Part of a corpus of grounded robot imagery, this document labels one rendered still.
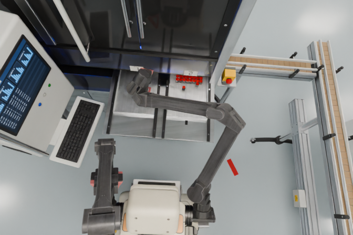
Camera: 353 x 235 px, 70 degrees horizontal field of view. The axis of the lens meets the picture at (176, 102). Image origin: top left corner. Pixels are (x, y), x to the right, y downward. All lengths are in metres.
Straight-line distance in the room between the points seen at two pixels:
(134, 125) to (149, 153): 0.88
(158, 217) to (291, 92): 2.27
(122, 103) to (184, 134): 0.45
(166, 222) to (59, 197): 1.65
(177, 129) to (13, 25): 1.01
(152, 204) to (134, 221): 0.09
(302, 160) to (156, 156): 1.25
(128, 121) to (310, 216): 1.43
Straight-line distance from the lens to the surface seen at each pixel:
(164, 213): 1.05
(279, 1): 3.67
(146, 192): 1.10
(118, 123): 1.65
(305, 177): 2.17
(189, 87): 1.72
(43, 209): 2.64
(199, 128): 1.63
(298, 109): 2.29
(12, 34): 1.28
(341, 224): 1.82
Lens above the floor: 2.44
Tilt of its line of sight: 69 degrees down
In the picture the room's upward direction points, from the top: 9 degrees clockwise
